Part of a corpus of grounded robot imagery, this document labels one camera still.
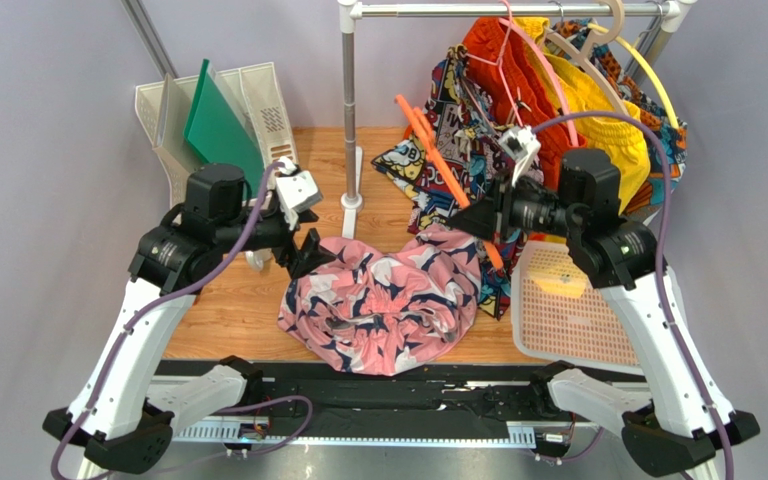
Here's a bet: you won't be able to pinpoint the pink shark print shorts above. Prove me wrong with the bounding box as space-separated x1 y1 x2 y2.
277 225 481 376

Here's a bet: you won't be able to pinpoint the orange plastic hanger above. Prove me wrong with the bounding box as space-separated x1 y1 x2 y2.
387 94 505 272

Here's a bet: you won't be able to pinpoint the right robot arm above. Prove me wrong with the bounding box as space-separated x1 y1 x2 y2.
448 148 760 478

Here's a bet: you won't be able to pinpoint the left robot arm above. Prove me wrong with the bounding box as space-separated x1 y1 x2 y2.
43 158 332 479

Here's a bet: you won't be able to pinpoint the comic print shorts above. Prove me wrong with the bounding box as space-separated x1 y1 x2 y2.
370 43 546 321

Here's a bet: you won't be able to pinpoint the yellow shorts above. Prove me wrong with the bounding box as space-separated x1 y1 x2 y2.
513 16 652 214

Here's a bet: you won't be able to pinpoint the pink plastic hanger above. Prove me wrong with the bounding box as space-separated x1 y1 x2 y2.
467 0 583 149

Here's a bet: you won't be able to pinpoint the beige wooden hanger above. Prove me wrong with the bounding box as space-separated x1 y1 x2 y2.
543 0 633 122

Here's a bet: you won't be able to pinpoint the blue orange patterned shorts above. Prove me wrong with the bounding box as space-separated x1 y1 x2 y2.
545 40 687 221

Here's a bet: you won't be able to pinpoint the yellow plastic hanger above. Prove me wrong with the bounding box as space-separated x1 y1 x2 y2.
591 36 686 131

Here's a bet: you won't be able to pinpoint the yellow cup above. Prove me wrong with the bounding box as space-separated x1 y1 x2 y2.
244 248 273 272

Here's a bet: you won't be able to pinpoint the white plastic laundry basket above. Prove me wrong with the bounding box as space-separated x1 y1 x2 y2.
508 240 642 375

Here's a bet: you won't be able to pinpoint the green plastic board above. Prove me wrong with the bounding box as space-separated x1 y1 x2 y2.
183 59 264 194

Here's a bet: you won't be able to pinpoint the white plastic file rack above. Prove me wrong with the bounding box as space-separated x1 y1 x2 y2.
134 61 309 208

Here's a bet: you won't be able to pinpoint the grey plastic board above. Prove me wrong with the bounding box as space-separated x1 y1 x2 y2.
152 73 206 201

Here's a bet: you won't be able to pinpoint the metal clothes rack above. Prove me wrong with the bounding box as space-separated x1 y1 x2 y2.
335 0 698 241

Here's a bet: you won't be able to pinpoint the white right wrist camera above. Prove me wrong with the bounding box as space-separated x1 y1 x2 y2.
498 126 544 186

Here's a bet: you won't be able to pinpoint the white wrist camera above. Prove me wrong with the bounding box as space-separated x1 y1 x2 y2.
274 156 323 214
498 126 544 186

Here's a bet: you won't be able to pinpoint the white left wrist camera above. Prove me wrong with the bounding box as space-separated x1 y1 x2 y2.
274 156 323 214

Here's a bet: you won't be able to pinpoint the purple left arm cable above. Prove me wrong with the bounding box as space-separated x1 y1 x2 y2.
49 158 315 480

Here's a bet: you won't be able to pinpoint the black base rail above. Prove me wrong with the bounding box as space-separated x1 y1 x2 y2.
154 359 595 441

